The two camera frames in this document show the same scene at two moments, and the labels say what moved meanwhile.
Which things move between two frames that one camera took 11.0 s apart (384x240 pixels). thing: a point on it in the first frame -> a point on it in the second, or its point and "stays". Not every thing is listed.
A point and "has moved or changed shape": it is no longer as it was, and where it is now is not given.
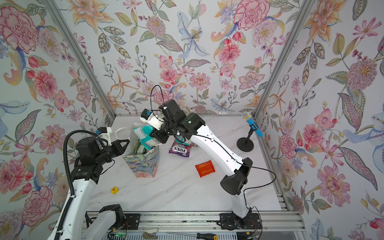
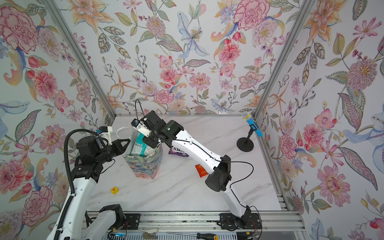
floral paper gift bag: (142, 165) stays
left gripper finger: (120, 150) stays
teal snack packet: (183, 140) has moved or changed shape
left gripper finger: (118, 142) stays
